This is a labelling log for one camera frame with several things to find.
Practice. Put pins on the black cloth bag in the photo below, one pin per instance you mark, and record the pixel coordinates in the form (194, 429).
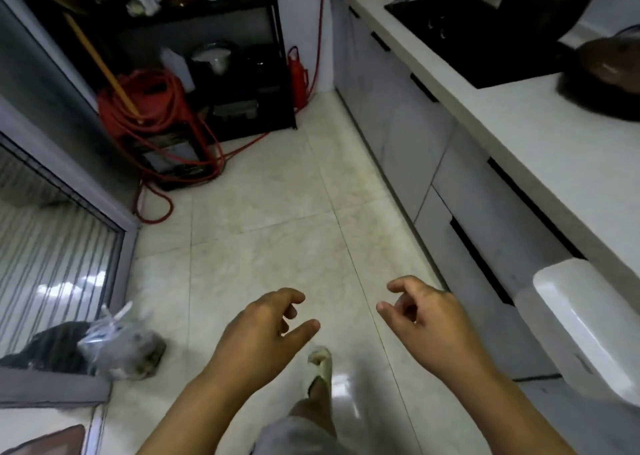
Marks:
(50, 349)

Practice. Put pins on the person's right thumb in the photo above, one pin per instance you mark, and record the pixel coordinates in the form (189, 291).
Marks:
(392, 317)

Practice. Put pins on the sliding glass door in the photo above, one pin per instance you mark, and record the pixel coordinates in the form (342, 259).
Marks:
(45, 210)

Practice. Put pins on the white plastic jug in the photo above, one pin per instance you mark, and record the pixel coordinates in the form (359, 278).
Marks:
(177, 70)

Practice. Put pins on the brown mat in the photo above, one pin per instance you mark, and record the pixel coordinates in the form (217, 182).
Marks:
(45, 442)

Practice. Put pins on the grey kitchen cabinet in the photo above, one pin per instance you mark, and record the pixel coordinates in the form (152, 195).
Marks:
(410, 135)

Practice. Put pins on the clear plastic bag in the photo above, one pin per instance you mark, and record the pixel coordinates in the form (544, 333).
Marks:
(120, 347)

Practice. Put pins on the person's left hand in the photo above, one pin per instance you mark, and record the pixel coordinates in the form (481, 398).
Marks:
(250, 339)

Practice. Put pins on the black machine box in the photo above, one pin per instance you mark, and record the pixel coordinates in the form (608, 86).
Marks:
(170, 160)

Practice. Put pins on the person's left thumb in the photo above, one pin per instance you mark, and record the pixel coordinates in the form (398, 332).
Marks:
(302, 332)

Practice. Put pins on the person's right hand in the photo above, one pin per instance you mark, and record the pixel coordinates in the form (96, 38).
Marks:
(440, 334)

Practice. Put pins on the red canister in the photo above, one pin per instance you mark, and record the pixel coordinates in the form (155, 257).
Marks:
(298, 80)

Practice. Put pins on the person's left forearm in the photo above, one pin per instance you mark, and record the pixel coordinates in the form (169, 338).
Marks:
(195, 414)

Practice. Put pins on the brown pan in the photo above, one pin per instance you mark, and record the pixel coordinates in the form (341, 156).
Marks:
(605, 75)

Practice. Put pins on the grey shorts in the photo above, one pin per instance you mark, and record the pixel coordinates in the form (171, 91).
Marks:
(295, 439)

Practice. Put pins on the person's right forearm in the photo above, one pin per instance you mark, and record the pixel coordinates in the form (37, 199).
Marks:
(505, 414)

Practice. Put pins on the cream slipper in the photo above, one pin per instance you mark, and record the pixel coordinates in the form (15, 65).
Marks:
(320, 364)

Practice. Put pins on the crumpled white rag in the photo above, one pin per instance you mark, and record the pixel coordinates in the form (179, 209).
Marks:
(144, 4)

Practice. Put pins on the black metal shelf rack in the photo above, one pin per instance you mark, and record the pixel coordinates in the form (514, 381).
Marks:
(260, 70)

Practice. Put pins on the white plastic appliance lid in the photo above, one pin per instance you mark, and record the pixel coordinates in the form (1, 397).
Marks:
(590, 319)

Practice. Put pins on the person's leg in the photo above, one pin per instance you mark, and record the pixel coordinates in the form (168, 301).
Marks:
(315, 407)

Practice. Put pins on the black cooktop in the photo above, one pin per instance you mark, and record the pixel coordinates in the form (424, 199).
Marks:
(475, 45)

